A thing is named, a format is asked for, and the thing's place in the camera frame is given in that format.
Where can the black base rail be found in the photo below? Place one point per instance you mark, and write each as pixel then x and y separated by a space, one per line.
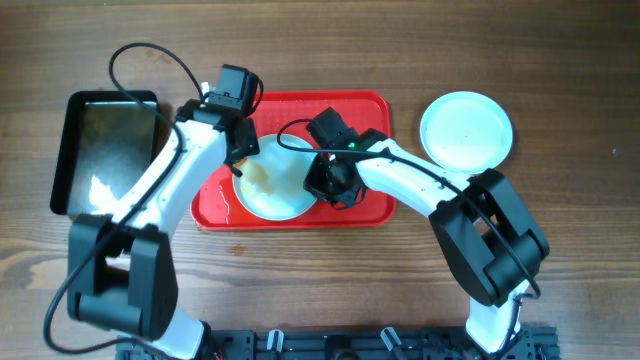
pixel 530 343

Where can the white plate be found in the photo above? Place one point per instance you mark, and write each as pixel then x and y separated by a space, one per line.
pixel 466 132
pixel 271 185

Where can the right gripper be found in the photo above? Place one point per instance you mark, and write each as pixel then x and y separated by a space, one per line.
pixel 330 182

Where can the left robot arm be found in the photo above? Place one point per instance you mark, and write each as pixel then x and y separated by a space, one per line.
pixel 121 274

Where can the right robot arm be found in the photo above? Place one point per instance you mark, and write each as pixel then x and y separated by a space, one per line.
pixel 490 241

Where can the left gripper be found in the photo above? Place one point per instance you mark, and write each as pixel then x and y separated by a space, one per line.
pixel 245 145

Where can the black metal water basin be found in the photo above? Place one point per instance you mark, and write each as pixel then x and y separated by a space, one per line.
pixel 108 141

